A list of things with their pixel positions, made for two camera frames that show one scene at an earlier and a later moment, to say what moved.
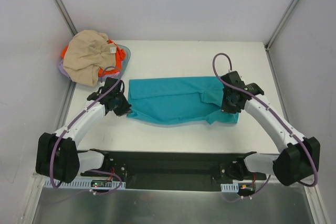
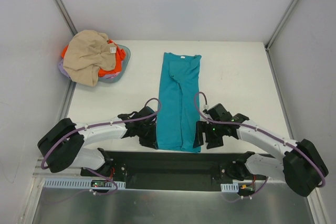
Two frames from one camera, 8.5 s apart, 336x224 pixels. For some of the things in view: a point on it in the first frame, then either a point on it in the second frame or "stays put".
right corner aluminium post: x=289 y=10 stays put
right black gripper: x=229 y=103 -> x=203 y=134
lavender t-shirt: x=60 y=66 stays put
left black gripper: x=122 y=106 -> x=148 y=135
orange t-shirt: x=121 y=54 stays put
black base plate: x=170 y=171 stays put
